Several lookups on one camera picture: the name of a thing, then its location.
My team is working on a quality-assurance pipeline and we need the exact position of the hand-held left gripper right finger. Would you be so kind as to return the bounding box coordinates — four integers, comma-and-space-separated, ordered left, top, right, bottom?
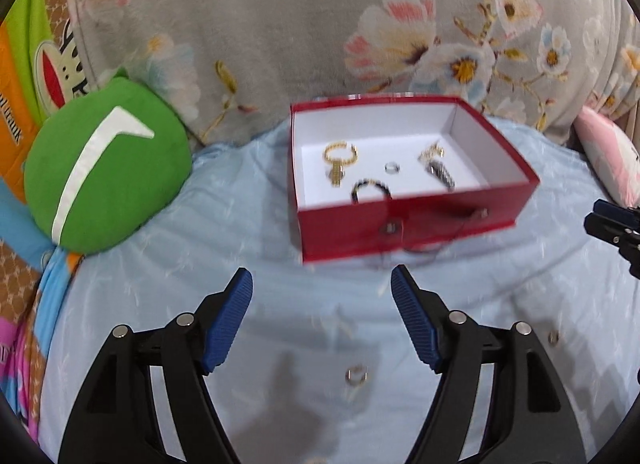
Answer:
391, 264, 588, 464

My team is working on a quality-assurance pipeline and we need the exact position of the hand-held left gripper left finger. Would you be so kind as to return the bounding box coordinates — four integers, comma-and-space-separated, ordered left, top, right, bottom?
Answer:
57, 267, 253, 464

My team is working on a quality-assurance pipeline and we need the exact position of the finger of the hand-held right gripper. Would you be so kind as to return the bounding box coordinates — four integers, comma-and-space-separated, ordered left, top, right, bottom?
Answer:
584, 213, 640, 277
592, 198, 640, 221

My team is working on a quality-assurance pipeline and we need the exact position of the red cardboard box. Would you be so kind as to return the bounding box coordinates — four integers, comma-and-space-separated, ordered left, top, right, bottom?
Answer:
290, 96, 541, 265

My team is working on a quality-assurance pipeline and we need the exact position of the black bead bracelet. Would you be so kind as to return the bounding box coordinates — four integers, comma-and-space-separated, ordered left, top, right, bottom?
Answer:
351, 179, 393, 204

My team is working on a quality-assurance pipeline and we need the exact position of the grey wristwatch purple face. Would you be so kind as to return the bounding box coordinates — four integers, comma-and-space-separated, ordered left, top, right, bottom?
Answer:
424, 159, 457, 191

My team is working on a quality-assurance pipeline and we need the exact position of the white pearl bracelet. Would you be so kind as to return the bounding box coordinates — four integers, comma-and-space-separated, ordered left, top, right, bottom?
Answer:
417, 141, 447, 163

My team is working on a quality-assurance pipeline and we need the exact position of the gold chain bracelet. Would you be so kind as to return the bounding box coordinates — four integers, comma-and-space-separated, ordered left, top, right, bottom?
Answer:
322, 141, 360, 165

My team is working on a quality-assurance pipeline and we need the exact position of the pink pillow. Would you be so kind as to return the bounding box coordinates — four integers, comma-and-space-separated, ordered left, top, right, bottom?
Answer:
572, 104, 640, 207

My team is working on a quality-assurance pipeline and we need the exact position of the light blue palm-print bedsheet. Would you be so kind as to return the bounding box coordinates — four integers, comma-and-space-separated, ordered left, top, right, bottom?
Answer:
37, 117, 640, 464

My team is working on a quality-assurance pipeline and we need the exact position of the green round cushion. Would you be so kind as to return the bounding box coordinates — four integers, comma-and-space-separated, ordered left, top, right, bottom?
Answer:
23, 67, 193, 255

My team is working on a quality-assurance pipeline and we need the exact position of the grey floral blanket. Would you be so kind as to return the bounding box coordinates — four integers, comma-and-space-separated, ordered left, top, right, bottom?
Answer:
65, 0, 640, 155

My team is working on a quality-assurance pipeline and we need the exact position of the colourful printed blanket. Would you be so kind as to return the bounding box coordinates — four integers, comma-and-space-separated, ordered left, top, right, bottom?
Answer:
0, 0, 101, 445

